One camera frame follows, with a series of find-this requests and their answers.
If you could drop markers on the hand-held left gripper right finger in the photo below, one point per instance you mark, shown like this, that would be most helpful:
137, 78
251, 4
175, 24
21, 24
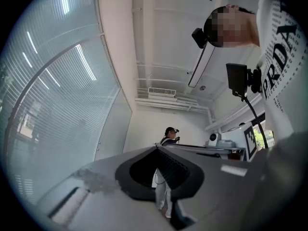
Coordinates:
228, 194

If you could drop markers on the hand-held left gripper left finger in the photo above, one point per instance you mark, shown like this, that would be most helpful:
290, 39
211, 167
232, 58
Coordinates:
96, 201

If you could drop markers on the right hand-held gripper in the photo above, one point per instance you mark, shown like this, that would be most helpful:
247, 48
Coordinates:
251, 143

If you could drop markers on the round ceiling sensor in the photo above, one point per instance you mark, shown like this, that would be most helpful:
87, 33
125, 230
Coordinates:
202, 88

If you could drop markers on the row of white ceiling pipes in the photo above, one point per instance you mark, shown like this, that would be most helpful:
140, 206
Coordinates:
163, 103

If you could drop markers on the black chest-mounted device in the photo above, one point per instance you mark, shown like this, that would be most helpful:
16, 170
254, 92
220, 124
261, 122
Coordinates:
237, 78

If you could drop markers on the white air vent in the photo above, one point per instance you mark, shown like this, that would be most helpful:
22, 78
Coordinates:
161, 91

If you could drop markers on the white linear ceiling lamp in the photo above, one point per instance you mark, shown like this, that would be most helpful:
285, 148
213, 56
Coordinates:
201, 66

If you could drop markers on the white printed t-shirt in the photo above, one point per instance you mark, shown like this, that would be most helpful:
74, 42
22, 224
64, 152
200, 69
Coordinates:
284, 56

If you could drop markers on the person's head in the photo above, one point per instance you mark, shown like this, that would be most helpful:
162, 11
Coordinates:
240, 28

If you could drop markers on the black head-mounted camera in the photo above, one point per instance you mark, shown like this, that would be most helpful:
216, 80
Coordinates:
199, 38

